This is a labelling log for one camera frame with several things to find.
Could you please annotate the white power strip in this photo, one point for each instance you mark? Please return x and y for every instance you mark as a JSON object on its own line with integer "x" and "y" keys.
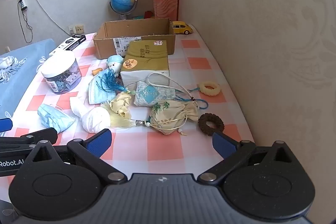
{"x": 22, "y": 1}

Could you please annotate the brown cardboard box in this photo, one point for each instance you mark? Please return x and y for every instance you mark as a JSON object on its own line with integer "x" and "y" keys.
{"x": 105, "y": 47}

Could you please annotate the beige bamboo print sachet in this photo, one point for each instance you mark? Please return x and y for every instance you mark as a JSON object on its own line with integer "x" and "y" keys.
{"x": 173, "y": 115}

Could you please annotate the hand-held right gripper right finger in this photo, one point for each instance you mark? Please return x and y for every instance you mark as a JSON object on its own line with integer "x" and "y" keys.
{"x": 223, "y": 145}

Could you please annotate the blue patterned sachet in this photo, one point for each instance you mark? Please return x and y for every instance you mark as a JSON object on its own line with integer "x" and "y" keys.
{"x": 151, "y": 95}

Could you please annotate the gold tissue pack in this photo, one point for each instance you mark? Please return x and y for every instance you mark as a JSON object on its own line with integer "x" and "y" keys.
{"x": 147, "y": 58}

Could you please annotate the black and white box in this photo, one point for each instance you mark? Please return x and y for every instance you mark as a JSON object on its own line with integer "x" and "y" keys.
{"x": 72, "y": 43}

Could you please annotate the cream sachet with blue tassel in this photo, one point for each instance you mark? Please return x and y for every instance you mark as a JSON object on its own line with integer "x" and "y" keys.
{"x": 119, "y": 106}

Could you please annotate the blue globe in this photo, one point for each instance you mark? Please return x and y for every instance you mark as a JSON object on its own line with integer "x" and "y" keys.
{"x": 123, "y": 1}

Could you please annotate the orange finger cot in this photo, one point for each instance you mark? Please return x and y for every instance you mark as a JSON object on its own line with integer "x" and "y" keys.
{"x": 96, "y": 71}

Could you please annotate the blue embroidered bedsheet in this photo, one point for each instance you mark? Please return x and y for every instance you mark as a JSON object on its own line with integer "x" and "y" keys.
{"x": 23, "y": 92}

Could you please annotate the yellow toy car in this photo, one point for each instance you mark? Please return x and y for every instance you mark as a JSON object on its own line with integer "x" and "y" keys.
{"x": 182, "y": 27}

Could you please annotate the toy figure with blue hat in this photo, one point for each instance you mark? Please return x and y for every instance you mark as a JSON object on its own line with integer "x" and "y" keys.
{"x": 115, "y": 62}

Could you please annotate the pink white checkered tablecloth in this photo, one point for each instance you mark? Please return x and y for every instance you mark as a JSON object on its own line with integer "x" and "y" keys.
{"x": 162, "y": 145}

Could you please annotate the white cloth bundle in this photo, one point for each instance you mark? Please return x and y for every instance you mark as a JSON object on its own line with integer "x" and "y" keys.
{"x": 95, "y": 120}

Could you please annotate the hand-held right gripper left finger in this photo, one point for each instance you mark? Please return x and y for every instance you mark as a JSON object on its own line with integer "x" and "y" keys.
{"x": 101, "y": 142}

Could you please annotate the white wall socket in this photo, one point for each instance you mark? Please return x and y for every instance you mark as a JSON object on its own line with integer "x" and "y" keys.
{"x": 79, "y": 28}
{"x": 71, "y": 29}

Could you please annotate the clear jar with white lid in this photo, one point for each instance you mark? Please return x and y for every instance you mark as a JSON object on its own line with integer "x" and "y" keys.
{"x": 61, "y": 69}

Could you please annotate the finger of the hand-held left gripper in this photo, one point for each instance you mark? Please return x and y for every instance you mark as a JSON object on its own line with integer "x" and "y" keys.
{"x": 36, "y": 135}
{"x": 5, "y": 124}

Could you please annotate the blue face mask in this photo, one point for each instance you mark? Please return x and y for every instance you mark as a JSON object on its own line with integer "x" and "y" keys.
{"x": 98, "y": 96}
{"x": 53, "y": 116}

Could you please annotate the red object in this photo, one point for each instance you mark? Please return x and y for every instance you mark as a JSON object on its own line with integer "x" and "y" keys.
{"x": 149, "y": 14}

